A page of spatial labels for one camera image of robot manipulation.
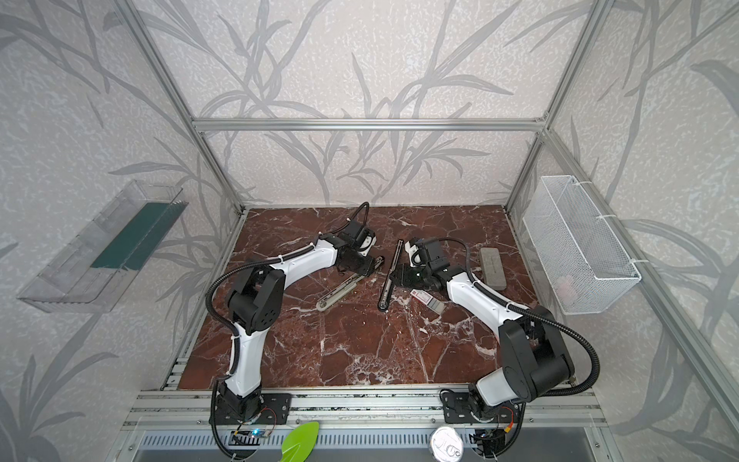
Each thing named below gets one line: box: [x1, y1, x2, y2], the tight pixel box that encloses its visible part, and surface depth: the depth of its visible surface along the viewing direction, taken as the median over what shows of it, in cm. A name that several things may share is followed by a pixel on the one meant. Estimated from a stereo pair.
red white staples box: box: [409, 288, 446, 315], surface depth 95 cm
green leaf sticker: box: [280, 421, 320, 462], surface depth 71 cm
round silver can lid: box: [428, 426, 464, 462], surface depth 65 cm
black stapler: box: [377, 238, 406, 312], surface depth 96 cm
